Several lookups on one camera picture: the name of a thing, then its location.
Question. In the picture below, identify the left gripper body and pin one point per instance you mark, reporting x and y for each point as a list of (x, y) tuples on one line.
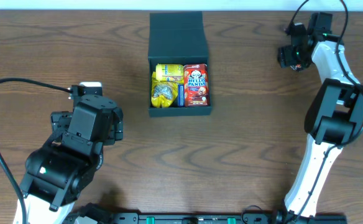
[(57, 121)]

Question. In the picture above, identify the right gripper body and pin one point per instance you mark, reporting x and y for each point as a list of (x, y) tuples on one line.
[(284, 56)]

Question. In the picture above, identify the yellow snack pouch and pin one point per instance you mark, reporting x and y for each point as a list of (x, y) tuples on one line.
[(163, 93)]

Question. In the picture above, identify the yellow candy canister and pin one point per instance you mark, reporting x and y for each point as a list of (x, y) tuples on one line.
[(169, 72)]

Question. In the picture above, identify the blue Eclipse mint tin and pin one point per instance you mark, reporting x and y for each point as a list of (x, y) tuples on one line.
[(180, 97)]

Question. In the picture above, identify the black gift box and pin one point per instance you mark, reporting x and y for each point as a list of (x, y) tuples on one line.
[(177, 38)]

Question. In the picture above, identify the red Hello Panda box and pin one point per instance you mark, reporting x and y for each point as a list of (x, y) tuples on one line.
[(196, 87)]

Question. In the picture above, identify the black Mars candy bar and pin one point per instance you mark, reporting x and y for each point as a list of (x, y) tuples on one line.
[(297, 67)]

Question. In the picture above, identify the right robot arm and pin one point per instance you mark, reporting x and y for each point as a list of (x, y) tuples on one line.
[(333, 120)]

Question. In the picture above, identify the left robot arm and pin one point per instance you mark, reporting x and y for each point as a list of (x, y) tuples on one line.
[(66, 163)]

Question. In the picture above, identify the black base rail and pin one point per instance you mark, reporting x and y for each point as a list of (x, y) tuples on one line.
[(92, 213)]

